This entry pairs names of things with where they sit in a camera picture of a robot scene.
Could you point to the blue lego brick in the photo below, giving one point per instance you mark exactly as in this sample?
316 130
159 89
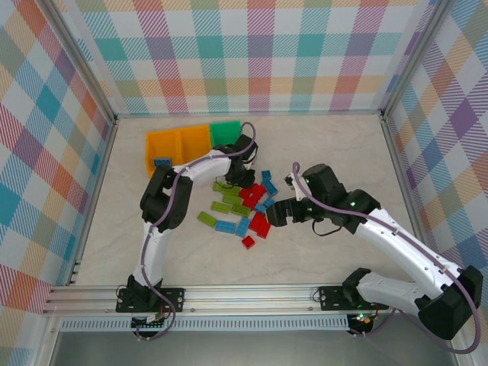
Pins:
162 162
269 201
271 187
267 175
225 225
243 227
261 208

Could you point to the long red lego brick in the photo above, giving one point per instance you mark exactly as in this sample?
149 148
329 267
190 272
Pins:
260 230
260 218

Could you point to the small square red lego brick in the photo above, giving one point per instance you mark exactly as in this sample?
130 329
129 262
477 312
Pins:
249 242

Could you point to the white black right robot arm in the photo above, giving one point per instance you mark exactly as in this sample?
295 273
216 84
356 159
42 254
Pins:
400 244

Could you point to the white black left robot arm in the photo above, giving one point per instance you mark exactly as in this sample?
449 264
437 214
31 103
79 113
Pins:
152 251

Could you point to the green plastic bin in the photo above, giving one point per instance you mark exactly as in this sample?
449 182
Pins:
225 131

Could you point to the yellow plastic bin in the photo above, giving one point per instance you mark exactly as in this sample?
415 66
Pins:
160 145
194 141

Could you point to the right small circuit board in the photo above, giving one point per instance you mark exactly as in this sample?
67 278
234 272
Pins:
362 319

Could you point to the small circuit board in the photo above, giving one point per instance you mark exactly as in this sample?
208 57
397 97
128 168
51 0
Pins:
152 319
362 319

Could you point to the grey metal bottom panel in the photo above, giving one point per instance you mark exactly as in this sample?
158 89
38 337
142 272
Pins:
248 348

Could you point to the left small circuit board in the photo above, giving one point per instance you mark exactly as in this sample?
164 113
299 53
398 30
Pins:
152 319

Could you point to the aluminium back frame rail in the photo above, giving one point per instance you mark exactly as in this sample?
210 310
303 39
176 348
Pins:
248 114

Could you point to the aluminium frame rail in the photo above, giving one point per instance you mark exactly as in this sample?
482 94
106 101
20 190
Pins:
248 299
248 114

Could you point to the aluminium right side rail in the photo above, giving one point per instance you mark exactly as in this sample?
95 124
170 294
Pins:
404 179

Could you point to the aluminium front frame rail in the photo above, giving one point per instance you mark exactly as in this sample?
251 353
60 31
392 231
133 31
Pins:
248 299

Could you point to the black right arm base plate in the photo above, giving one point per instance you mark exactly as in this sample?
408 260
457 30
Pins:
328 297

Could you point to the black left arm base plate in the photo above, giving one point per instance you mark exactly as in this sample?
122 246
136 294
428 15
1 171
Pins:
176 299

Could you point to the aluminium left side rail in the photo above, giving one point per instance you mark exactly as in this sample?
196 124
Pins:
93 202

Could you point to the aluminium right corner post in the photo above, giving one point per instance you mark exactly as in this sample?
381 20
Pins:
417 61

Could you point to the aluminium corner post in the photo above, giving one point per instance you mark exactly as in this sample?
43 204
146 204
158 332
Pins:
417 61
82 61

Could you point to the aluminium left corner post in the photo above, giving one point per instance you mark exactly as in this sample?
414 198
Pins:
82 61

